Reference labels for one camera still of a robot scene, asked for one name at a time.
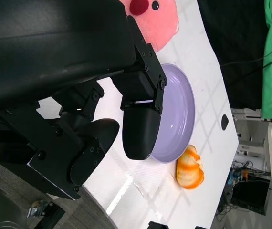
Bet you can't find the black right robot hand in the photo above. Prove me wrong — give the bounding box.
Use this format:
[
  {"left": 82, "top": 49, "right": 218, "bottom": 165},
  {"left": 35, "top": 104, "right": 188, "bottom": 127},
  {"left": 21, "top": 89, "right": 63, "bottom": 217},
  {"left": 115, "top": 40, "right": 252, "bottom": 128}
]
[{"left": 147, "top": 221, "right": 170, "bottom": 229}]

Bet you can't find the grey caster wheel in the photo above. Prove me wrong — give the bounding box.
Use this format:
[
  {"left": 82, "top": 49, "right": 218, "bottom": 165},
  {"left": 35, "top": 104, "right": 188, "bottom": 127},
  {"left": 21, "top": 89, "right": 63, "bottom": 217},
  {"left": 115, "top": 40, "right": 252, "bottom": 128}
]
[{"left": 27, "top": 201, "right": 49, "bottom": 218}]

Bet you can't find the black backdrop curtain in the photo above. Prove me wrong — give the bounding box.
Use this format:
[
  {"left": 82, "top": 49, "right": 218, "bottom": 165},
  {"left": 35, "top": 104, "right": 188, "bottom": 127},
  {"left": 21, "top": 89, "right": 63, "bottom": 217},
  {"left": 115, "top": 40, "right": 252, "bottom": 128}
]
[{"left": 197, "top": 0, "right": 272, "bottom": 111}]

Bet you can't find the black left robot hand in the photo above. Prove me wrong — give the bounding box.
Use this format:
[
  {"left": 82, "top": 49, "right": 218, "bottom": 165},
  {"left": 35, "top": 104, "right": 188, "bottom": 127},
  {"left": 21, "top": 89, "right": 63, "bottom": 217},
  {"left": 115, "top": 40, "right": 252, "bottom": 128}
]
[{"left": 0, "top": 0, "right": 167, "bottom": 200}]

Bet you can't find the black table grommet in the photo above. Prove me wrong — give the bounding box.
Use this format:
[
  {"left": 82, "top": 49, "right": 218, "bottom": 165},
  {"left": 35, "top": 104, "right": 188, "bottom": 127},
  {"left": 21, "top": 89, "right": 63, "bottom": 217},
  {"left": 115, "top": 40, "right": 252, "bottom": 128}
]
[{"left": 221, "top": 114, "right": 230, "bottom": 131}]

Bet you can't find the orange striped bread toy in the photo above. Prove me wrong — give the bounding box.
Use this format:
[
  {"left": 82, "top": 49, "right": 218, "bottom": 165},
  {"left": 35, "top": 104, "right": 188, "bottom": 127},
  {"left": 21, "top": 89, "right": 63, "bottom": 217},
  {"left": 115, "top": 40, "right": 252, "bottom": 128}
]
[{"left": 176, "top": 144, "right": 205, "bottom": 190}]

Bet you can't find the thin black background cable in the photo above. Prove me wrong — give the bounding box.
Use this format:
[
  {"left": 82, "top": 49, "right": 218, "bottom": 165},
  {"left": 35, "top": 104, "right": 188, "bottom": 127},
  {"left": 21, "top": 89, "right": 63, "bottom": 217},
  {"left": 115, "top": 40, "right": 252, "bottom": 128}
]
[{"left": 221, "top": 51, "right": 272, "bottom": 68}]

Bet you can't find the black computer case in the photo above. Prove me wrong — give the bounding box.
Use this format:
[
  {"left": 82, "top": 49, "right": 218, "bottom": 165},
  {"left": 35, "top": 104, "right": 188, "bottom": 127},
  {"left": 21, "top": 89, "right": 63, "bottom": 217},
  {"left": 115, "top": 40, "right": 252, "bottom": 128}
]
[{"left": 231, "top": 180, "right": 271, "bottom": 211}]

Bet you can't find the purple plastic plate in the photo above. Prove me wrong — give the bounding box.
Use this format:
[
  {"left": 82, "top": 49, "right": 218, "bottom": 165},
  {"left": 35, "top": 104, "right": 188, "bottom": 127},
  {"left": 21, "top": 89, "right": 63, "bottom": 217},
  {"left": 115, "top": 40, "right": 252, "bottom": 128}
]
[{"left": 149, "top": 63, "right": 196, "bottom": 164}]

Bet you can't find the pink plush doll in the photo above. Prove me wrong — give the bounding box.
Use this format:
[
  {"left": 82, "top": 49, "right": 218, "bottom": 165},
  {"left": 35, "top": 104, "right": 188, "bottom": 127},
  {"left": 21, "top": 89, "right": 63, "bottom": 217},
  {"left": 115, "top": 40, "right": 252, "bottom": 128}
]
[{"left": 123, "top": 0, "right": 181, "bottom": 52}]

